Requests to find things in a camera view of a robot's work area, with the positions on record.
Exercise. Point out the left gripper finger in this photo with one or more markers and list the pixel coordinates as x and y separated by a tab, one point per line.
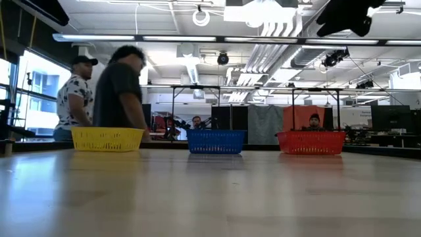
49	10

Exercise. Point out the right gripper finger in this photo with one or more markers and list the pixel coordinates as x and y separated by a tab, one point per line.
361	26
342	16

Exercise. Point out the black background robot arm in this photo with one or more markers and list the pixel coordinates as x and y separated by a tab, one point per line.
353	131

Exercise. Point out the black spotlight cluster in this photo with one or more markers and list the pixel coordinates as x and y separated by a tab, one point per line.
364	84
335	58

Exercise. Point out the white ceiling light fixture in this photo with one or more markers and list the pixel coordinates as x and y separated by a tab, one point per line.
260	13

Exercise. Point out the large office window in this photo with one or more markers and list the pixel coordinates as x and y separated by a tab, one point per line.
36	98

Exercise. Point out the person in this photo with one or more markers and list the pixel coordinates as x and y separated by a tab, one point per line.
115	95
196	121
314	120
74	98

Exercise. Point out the black computer monitor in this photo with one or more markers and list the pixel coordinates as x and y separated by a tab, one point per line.
389	116
147	115

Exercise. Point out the orange hanging cloth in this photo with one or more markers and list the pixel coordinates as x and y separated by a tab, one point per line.
299	113

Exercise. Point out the black equipment stand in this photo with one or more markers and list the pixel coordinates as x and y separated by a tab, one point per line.
6	115

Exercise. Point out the red plastic mesh basket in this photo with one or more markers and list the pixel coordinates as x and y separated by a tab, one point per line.
310	143

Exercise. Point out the grey hanging cloth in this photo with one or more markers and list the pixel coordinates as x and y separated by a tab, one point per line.
264	123

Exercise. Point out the overhead LED light bar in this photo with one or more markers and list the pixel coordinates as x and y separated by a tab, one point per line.
179	38

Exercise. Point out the yellow plastic mesh basket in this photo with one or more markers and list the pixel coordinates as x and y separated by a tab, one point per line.
107	140

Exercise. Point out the black partition panel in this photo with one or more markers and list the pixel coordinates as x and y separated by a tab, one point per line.
230	116

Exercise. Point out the blue plastic mesh basket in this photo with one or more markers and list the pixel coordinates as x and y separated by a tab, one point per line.
215	141

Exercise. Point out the silver ventilation duct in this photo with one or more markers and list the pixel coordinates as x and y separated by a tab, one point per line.
306	56

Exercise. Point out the black background rig frame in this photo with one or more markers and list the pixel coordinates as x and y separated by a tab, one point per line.
173	112
338	108

